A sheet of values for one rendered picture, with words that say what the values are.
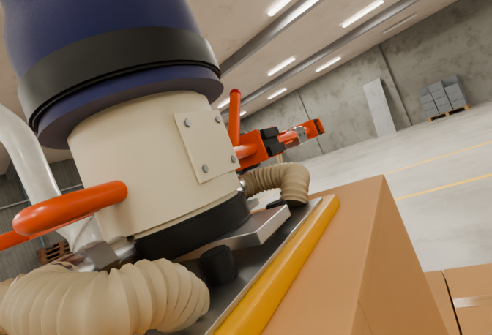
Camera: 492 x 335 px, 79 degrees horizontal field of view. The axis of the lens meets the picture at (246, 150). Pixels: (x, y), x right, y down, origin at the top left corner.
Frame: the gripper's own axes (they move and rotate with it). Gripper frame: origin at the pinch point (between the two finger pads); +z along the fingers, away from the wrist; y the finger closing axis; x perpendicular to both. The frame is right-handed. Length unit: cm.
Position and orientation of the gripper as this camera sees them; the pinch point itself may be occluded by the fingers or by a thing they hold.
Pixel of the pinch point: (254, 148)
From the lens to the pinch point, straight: 59.3
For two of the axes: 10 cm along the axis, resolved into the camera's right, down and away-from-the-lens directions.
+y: 3.7, 9.3, -0.4
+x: -4.5, 1.4, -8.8
